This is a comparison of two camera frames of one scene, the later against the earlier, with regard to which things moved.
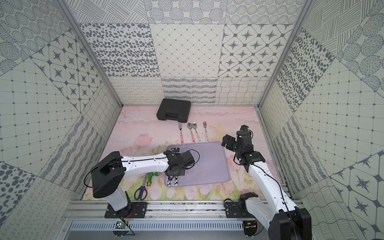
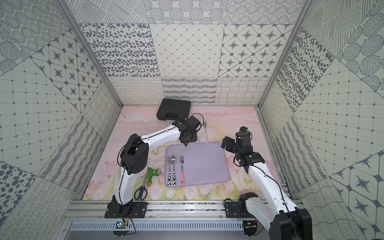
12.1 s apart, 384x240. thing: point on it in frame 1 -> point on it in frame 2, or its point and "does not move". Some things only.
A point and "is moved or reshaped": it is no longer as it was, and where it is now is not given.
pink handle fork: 180,127 is moved or reshaped
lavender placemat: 210,166 does not move
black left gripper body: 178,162 -> 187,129
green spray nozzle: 150,176 does not move
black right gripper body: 232,144 does not move
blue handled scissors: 141,193 does not move
